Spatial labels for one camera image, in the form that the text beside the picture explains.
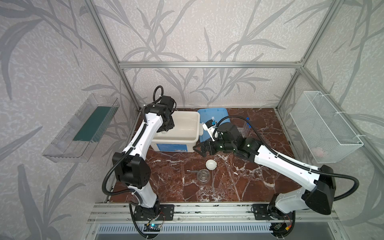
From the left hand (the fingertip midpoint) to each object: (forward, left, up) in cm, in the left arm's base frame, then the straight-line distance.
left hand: (168, 122), depth 83 cm
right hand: (-14, -18, +4) cm, 23 cm away
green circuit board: (-47, +5, -22) cm, 52 cm away
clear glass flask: (-25, -20, -16) cm, 36 cm away
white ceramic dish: (-16, -25, -21) cm, 36 cm away
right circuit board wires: (-48, -59, -24) cm, 79 cm away
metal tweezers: (-20, -14, -20) cm, 32 cm away
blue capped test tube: (+22, -55, -22) cm, 63 cm away
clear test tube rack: (+11, -51, -24) cm, 57 cm away
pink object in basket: (-18, -76, +1) cm, 78 cm away
